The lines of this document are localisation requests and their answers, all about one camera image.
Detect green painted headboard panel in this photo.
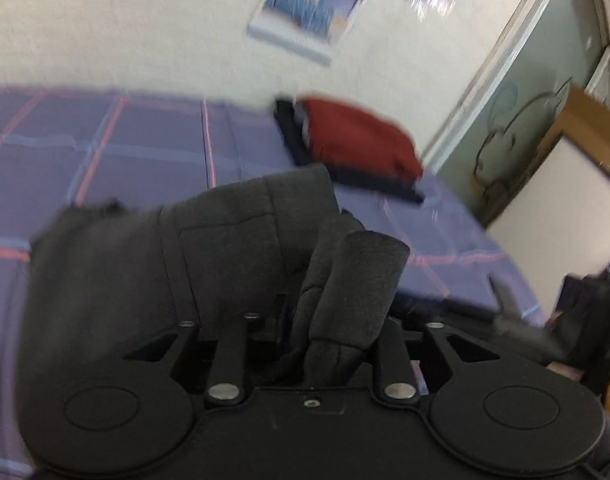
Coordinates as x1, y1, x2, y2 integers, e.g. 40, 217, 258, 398
432, 0, 610, 224

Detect dark grey pants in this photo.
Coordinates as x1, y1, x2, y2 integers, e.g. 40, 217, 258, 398
15, 161, 411, 461

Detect red folded garment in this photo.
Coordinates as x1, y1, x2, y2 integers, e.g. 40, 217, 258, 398
297, 96, 423, 183

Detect cardboard box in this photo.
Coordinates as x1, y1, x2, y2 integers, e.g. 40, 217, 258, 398
533, 86, 610, 170

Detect bedding poster on wall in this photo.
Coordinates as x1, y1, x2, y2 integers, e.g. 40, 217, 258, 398
247, 0, 363, 66

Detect purple plaid bed sheet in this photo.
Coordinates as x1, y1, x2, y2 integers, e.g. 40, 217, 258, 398
0, 88, 544, 479

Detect navy folded garment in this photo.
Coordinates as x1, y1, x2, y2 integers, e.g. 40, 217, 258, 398
273, 99, 424, 204

